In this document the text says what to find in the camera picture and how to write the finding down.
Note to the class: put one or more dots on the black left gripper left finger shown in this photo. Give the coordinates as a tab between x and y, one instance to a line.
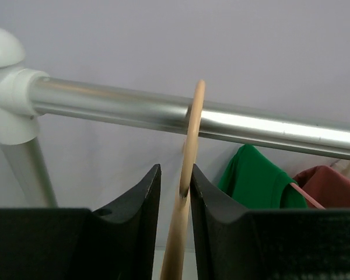
116	241

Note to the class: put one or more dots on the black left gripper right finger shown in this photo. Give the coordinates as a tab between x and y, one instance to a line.
233	242

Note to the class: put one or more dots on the beige wooden hanger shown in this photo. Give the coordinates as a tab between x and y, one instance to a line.
173	259

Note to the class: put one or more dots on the green t shirt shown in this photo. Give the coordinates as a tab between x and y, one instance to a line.
256	183

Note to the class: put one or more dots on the pink hanger of green shirt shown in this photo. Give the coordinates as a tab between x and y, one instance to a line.
310	199

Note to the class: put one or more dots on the pink t shirt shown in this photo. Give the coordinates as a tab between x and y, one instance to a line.
328	187

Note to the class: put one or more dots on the white and silver clothes rack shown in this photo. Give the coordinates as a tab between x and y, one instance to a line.
26	94

